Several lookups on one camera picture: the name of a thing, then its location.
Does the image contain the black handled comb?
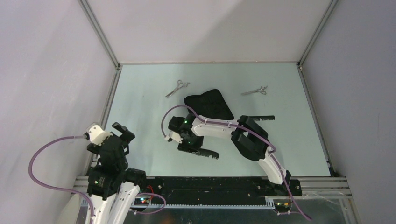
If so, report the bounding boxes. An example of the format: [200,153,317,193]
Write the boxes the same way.
[194,148,219,160]

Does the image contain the black zippered tool case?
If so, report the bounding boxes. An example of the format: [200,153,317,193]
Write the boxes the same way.
[184,89,234,120]

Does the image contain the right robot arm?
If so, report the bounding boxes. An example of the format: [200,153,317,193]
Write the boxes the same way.
[164,113,291,195]

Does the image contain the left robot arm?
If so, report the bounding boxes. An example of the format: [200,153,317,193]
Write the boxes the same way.
[86,122,148,224]

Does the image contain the left silver scissors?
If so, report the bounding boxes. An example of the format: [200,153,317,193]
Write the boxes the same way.
[165,79,190,98]

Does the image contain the silver scissors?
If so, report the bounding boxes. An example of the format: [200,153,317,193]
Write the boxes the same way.
[241,86,267,96]
[165,79,190,98]

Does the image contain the black straight comb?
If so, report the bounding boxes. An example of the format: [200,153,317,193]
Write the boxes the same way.
[250,115,275,121]

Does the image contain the right silver scissors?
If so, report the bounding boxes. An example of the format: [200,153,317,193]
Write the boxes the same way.
[241,86,267,96]

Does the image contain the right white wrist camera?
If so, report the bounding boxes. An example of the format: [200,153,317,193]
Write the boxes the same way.
[164,131,183,144]

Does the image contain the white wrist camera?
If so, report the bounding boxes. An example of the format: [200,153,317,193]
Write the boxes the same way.
[83,122,113,146]
[164,131,183,144]

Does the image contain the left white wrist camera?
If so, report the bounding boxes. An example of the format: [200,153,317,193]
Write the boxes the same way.
[83,122,113,146]

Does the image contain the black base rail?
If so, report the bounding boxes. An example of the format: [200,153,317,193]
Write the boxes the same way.
[133,177,302,207]

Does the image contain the left aluminium frame post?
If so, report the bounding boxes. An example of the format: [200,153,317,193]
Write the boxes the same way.
[78,0,120,70]

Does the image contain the aluminium frame post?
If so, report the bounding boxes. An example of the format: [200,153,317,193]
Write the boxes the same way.
[297,0,339,68]
[78,0,120,70]

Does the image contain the right aluminium frame post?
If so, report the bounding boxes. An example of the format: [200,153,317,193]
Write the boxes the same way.
[297,0,339,68]

